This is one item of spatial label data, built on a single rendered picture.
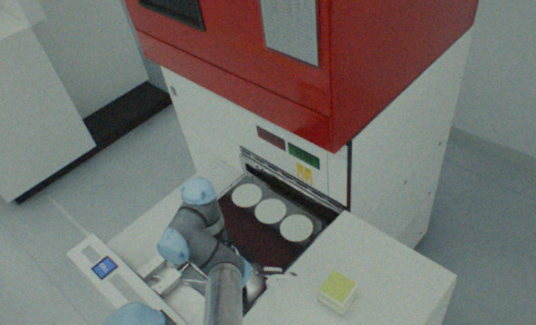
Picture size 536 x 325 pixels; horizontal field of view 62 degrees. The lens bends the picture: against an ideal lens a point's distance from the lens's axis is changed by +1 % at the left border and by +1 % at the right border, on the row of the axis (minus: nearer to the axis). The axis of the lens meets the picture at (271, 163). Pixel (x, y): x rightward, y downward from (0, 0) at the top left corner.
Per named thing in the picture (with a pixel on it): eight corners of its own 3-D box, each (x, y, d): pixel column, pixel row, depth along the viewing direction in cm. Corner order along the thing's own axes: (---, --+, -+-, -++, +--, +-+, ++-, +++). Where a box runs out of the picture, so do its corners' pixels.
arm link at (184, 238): (203, 270, 96) (225, 229, 103) (161, 241, 93) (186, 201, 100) (189, 277, 102) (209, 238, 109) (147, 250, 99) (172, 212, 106)
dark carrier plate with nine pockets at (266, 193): (246, 176, 155) (246, 175, 154) (326, 226, 136) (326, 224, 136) (170, 241, 139) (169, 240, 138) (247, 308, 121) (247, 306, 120)
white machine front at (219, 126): (189, 134, 186) (161, 49, 158) (350, 232, 143) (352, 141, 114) (183, 137, 185) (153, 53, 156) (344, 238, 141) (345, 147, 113)
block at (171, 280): (177, 273, 132) (174, 267, 130) (184, 279, 131) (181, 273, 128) (155, 292, 129) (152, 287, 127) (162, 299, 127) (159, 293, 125)
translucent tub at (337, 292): (333, 281, 115) (333, 266, 111) (358, 296, 112) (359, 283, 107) (317, 302, 112) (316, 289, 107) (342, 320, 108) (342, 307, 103)
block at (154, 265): (161, 258, 137) (157, 253, 134) (167, 264, 135) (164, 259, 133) (139, 276, 133) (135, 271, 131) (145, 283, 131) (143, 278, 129)
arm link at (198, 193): (171, 198, 101) (189, 171, 107) (183, 226, 109) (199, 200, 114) (201, 205, 99) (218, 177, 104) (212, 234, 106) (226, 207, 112)
